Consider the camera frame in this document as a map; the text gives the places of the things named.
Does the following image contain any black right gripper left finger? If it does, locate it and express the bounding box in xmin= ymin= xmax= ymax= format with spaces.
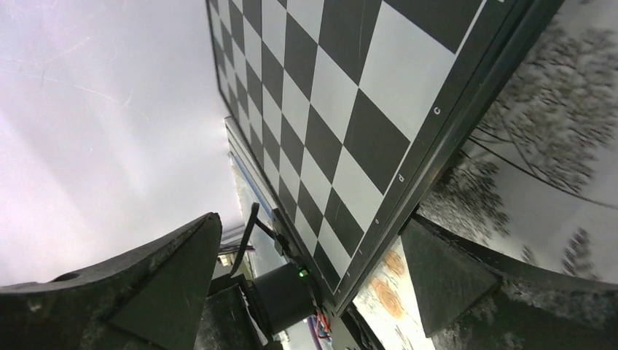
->
xmin=1 ymin=213 xmax=222 ymax=349

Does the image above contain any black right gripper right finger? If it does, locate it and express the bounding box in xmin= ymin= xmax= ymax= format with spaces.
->
xmin=401 ymin=215 xmax=617 ymax=349

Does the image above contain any floral patterned table mat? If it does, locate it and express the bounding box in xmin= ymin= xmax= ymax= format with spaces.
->
xmin=355 ymin=1 xmax=617 ymax=349

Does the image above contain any black white chessboard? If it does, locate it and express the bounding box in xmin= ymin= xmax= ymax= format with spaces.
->
xmin=206 ymin=1 xmax=560 ymax=312

